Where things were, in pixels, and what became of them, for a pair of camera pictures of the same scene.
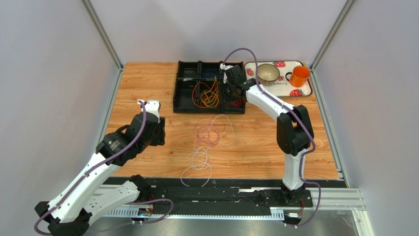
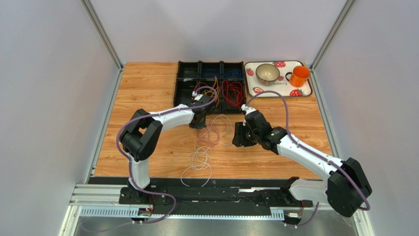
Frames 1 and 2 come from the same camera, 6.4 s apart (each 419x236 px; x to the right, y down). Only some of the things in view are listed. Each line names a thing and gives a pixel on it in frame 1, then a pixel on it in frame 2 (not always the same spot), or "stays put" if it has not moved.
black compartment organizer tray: (199, 88) stays put
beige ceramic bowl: (268, 74) stays put
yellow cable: (210, 98) stays put
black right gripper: (233, 86) → (244, 136)
